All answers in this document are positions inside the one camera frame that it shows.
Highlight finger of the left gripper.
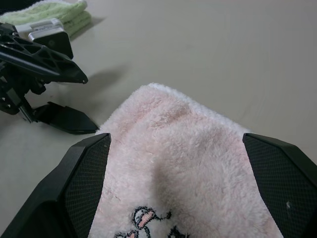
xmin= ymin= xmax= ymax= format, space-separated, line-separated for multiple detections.
xmin=0 ymin=22 xmax=89 ymax=85
xmin=31 ymin=101 xmax=99 ymax=136

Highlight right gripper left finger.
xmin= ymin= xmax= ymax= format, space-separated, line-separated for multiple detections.
xmin=0 ymin=132 xmax=112 ymax=238

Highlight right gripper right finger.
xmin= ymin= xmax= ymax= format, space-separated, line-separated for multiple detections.
xmin=242 ymin=132 xmax=317 ymax=238

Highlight pink terry towel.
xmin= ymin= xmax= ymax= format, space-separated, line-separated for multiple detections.
xmin=95 ymin=83 xmax=283 ymax=238

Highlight green folded towel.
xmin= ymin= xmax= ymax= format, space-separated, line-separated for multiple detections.
xmin=0 ymin=0 xmax=92 ymax=38

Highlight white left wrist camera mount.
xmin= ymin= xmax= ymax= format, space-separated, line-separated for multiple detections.
xmin=14 ymin=18 xmax=74 ymax=60

